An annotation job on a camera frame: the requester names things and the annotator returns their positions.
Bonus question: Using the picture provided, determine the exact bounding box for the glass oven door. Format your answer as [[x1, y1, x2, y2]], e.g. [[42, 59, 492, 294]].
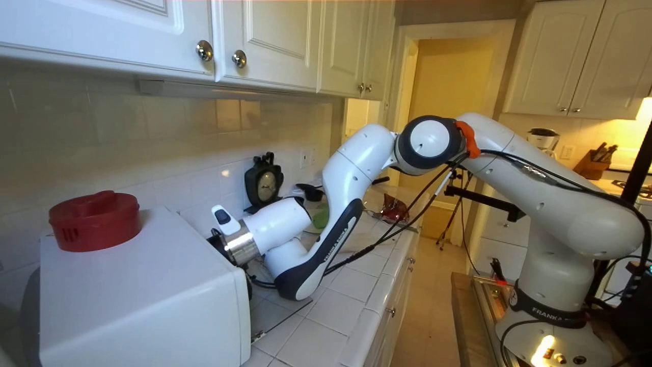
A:
[[247, 261, 315, 340]]

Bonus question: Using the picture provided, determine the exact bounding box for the white toaster oven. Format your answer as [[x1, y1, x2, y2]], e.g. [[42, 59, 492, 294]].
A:
[[36, 203, 255, 367]]

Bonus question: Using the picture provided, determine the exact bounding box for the black teacup-shaped clock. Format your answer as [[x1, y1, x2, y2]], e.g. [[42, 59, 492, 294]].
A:
[[243, 150, 287, 210]]

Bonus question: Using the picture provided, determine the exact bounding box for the dark red object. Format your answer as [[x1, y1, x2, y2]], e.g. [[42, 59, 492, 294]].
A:
[[380, 191, 414, 223]]

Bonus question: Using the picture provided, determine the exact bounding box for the white lower cabinet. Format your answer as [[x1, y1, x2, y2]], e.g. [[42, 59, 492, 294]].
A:
[[353, 230, 421, 367]]

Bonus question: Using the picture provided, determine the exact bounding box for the brass cabinet knob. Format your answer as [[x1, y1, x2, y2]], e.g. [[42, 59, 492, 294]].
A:
[[230, 46, 251, 71], [193, 39, 215, 63]]

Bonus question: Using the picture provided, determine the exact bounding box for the red round container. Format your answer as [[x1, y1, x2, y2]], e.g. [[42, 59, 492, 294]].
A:
[[47, 187, 143, 254]]

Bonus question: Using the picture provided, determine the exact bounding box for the white upper cabinet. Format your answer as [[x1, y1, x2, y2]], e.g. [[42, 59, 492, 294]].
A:
[[0, 0, 400, 102]]

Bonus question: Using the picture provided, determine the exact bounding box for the wooden knife block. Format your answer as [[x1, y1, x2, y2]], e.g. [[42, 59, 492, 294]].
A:
[[571, 141, 621, 181]]

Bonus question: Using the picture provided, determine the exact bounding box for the robot mounting platform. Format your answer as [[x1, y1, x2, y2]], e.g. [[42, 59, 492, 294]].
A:
[[475, 271, 638, 367]]

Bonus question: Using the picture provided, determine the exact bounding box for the black pole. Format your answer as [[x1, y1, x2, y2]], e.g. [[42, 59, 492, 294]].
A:
[[617, 120, 652, 208]]

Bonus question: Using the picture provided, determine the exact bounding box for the black measuring cup with handle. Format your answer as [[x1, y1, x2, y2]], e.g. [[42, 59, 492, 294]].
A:
[[295, 181, 328, 203]]

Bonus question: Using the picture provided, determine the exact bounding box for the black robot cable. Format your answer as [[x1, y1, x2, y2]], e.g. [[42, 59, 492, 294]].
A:
[[324, 148, 652, 277]]

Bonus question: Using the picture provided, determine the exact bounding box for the black camera stand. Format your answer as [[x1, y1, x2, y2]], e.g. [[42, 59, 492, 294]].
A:
[[443, 184, 529, 223]]

